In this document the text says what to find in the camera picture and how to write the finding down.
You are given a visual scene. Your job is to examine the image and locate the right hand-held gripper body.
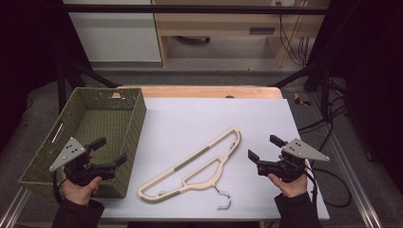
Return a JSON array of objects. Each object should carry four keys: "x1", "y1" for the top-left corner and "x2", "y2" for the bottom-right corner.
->
[{"x1": 256, "y1": 138, "x2": 331, "y2": 183}]

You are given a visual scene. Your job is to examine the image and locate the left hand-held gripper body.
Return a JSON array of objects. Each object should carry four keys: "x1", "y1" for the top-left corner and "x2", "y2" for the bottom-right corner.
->
[{"x1": 49, "y1": 136, "x2": 117, "y2": 187}]

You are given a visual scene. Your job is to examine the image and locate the green woven basket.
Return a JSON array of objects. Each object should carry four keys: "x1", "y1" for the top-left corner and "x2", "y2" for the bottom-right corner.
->
[{"x1": 17, "y1": 86, "x2": 147, "y2": 200}]

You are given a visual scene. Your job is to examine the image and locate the cream plastic clothes hanger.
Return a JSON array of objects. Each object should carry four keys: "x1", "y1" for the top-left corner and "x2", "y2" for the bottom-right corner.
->
[
  {"x1": 137, "y1": 126, "x2": 242, "y2": 211},
  {"x1": 137, "y1": 127, "x2": 242, "y2": 203}
]

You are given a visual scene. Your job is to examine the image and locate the person's right hand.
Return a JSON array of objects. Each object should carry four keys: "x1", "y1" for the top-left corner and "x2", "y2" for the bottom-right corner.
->
[{"x1": 267, "y1": 172, "x2": 309, "y2": 200}]

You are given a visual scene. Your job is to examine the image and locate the person's left hand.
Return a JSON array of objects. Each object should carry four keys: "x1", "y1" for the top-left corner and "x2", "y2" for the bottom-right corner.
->
[{"x1": 60, "y1": 170, "x2": 104, "y2": 207}]

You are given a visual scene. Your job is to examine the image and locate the yellow and black tool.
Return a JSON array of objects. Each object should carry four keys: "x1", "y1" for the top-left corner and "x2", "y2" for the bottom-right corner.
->
[{"x1": 293, "y1": 92, "x2": 312, "y2": 107}]

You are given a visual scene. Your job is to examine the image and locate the white table sheet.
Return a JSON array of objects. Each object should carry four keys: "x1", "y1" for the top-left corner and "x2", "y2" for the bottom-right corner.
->
[{"x1": 60, "y1": 97, "x2": 331, "y2": 221}]

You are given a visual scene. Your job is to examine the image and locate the white cabinet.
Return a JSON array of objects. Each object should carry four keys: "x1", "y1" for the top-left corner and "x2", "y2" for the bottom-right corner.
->
[{"x1": 62, "y1": 0, "x2": 163, "y2": 64}]

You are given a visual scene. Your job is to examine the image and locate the light wooden desk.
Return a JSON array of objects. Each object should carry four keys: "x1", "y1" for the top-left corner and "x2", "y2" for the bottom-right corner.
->
[{"x1": 151, "y1": 0, "x2": 331, "y2": 68}]

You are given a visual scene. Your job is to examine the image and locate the black chair base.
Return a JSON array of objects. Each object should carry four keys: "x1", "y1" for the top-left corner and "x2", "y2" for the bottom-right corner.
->
[{"x1": 175, "y1": 35, "x2": 211, "y2": 45}]

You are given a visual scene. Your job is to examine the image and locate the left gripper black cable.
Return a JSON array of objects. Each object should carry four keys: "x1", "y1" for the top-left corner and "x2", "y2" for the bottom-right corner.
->
[{"x1": 51, "y1": 170, "x2": 69, "y2": 204}]

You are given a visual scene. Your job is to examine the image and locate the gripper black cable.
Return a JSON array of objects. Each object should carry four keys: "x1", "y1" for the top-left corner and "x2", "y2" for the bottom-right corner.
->
[
  {"x1": 51, "y1": 170, "x2": 69, "y2": 204},
  {"x1": 303, "y1": 164, "x2": 319, "y2": 212}
]

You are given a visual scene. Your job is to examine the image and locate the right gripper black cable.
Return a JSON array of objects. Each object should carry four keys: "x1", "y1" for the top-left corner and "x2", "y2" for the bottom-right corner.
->
[{"x1": 303, "y1": 164, "x2": 319, "y2": 212}]

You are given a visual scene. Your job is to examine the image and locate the black floor cables bundle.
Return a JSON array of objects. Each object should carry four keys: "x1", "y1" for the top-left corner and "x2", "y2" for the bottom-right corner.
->
[{"x1": 297, "y1": 77, "x2": 348, "y2": 153}]

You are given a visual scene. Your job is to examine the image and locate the aluminium floor rail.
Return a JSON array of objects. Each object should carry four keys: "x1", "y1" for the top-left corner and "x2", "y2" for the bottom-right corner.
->
[
  {"x1": 0, "y1": 186, "x2": 31, "y2": 228},
  {"x1": 308, "y1": 91, "x2": 385, "y2": 228}
]

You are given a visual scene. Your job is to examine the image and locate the black looped floor cable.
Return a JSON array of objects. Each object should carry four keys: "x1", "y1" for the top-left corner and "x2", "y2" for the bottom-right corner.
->
[{"x1": 312, "y1": 167, "x2": 353, "y2": 209}]

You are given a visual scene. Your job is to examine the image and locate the black slanted frame strut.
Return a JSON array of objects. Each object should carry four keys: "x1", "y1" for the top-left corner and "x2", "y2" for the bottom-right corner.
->
[
  {"x1": 56, "y1": 60, "x2": 120, "y2": 114},
  {"x1": 268, "y1": 61, "x2": 333, "y2": 119}
]

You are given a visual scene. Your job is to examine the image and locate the black hanging wall cables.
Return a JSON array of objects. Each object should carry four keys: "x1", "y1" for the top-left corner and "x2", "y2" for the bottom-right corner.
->
[{"x1": 278, "y1": 1, "x2": 311, "y2": 67}]

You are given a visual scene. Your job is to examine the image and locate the black horizontal frame bar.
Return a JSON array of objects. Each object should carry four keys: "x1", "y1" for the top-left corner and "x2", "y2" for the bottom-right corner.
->
[{"x1": 61, "y1": 4, "x2": 331, "y2": 15}]

